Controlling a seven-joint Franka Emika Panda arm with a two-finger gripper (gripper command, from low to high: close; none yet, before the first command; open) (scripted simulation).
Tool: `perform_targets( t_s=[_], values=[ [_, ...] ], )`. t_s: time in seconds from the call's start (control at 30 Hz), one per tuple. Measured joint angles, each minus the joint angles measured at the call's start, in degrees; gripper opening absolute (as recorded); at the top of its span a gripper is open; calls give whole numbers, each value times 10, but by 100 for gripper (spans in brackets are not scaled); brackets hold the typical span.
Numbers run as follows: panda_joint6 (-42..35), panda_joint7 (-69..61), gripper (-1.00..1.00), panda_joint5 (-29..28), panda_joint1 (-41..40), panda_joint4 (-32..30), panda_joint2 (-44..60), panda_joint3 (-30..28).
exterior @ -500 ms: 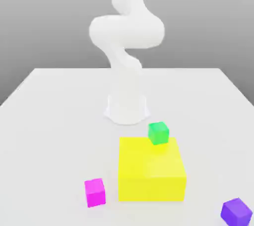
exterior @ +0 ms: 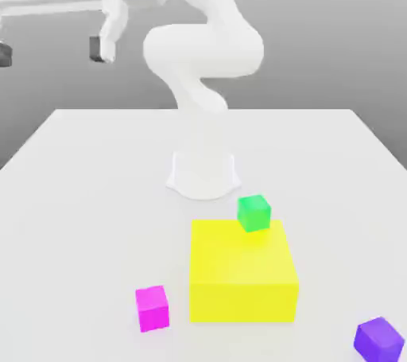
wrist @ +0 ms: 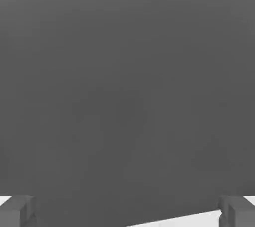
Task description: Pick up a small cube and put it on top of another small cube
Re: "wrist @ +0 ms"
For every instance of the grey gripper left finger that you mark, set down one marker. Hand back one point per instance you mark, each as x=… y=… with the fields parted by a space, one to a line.
x=14 y=212

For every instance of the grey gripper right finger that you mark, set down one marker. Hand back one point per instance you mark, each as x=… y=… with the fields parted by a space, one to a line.
x=239 y=214

